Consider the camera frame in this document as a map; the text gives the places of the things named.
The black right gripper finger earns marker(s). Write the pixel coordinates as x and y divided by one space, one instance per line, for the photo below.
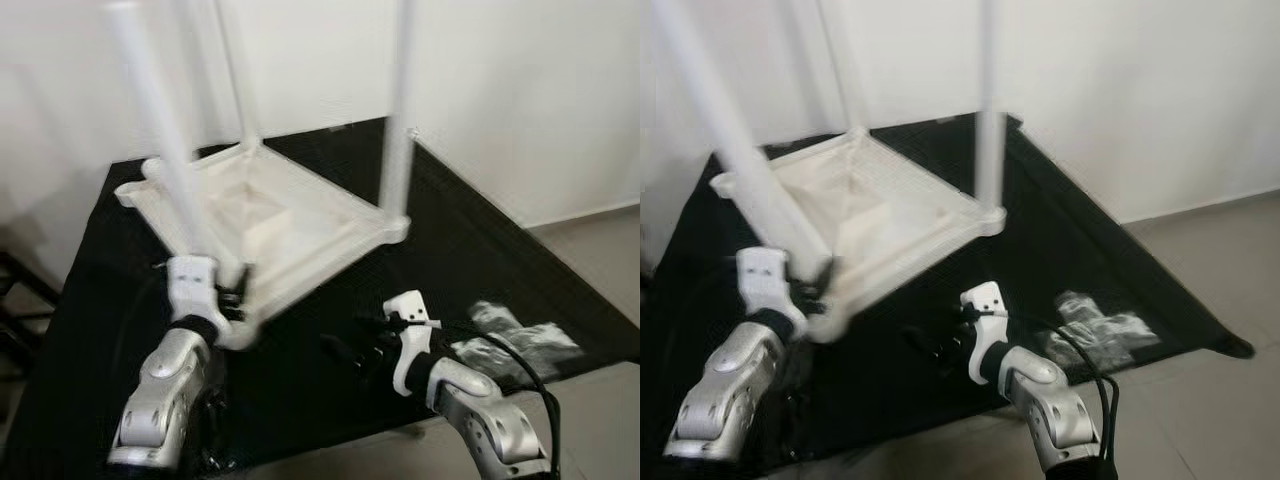
345 350
926 340

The clear plastic wrap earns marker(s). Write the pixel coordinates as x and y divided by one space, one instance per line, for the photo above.
1105 322
520 335

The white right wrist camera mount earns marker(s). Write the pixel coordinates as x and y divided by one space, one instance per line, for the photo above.
988 315
410 325

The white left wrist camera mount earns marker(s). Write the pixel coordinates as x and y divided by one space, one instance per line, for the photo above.
192 285
765 280

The black tablecloth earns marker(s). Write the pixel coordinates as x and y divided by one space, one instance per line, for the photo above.
480 250
1080 240

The black stool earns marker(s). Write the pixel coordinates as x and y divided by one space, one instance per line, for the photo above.
25 290

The white plastic table top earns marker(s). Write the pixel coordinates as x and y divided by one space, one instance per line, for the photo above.
900 220
300 230

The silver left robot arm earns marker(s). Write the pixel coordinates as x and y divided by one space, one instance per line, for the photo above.
725 385
160 390

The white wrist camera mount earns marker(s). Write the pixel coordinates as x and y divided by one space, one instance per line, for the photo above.
988 315
765 280
192 285
410 325

